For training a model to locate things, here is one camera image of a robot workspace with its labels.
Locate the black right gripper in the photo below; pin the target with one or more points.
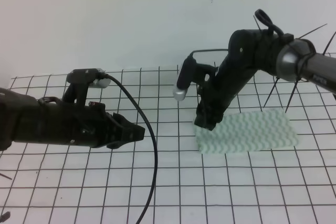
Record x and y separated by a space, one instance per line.
218 92

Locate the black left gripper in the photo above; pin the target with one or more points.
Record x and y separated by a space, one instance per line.
70 120

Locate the green wavy-striped towel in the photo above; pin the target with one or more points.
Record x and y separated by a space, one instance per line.
247 132

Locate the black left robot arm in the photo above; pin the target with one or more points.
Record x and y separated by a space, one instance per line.
20 116

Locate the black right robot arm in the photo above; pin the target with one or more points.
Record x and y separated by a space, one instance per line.
284 57

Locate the white grid-pattern tablecloth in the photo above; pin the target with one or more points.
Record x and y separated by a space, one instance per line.
72 184

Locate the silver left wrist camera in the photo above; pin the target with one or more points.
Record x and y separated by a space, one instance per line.
100 82

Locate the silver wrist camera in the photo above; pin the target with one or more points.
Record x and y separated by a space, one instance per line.
100 82
185 77

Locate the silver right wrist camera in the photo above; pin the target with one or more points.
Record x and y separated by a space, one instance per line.
185 77

